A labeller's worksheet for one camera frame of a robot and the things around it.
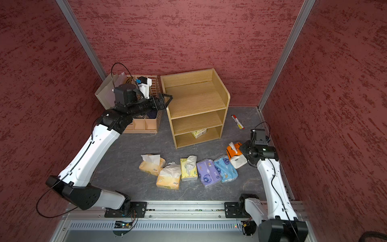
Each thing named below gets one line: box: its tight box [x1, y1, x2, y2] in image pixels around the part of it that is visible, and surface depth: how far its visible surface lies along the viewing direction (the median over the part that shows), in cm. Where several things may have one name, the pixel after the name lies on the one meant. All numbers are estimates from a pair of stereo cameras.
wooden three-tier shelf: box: [160, 68, 231, 150], surface depth 87 cm
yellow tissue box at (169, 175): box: [156, 161, 182, 191], surface depth 81 cm
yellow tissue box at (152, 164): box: [139, 154, 166, 177], surface depth 86 cm
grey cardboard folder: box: [94, 72, 128, 111], surface depth 91 cm
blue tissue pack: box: [213, 155, 239, 184], surface depth 85 cm
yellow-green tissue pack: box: [179, 155, 199, 181], surface depth 84 cm
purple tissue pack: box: [196, 158, 222, 188], surface depth 84 cm
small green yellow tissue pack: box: [191, 128, 208, 139], surface depth 100 cm
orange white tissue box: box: [226, 141, 248, 169], surface depth 77 cm
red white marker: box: [230, 114, 245, 130], surface depth 112 cm
